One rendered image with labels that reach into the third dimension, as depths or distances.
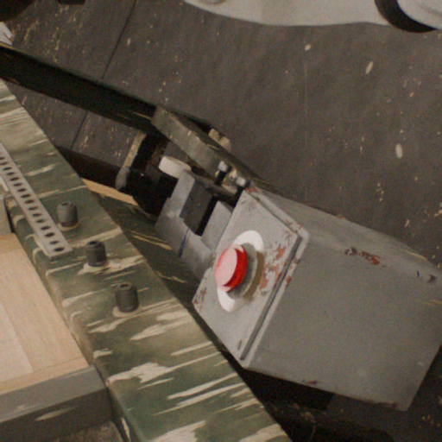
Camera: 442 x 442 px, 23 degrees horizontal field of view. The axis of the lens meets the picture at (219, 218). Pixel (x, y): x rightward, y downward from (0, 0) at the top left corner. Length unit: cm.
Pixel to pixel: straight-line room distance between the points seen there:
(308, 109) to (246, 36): 50
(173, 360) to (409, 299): 31
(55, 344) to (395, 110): 135
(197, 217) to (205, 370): 31
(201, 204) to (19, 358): 30
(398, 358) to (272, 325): 12
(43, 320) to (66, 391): 20
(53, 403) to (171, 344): 14
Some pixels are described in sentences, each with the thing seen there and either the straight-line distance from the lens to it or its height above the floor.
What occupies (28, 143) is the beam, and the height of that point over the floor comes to 84.
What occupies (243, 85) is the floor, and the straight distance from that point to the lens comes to 308.
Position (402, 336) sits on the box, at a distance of 91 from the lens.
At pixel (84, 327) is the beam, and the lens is 122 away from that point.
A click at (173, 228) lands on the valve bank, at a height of 74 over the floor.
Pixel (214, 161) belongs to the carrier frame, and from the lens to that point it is 267.
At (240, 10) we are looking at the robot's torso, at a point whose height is 84.
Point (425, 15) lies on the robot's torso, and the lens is 137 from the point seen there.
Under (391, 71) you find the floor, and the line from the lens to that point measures 251.
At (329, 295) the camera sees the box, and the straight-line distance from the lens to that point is 86.
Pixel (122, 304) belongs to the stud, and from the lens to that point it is 122.
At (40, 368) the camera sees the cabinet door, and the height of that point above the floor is 93.
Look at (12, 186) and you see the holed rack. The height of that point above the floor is 89.
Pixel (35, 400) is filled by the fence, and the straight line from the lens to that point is 113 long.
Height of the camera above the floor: 137
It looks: 28 degrees down
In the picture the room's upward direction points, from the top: 71 degrees counter-clockwise
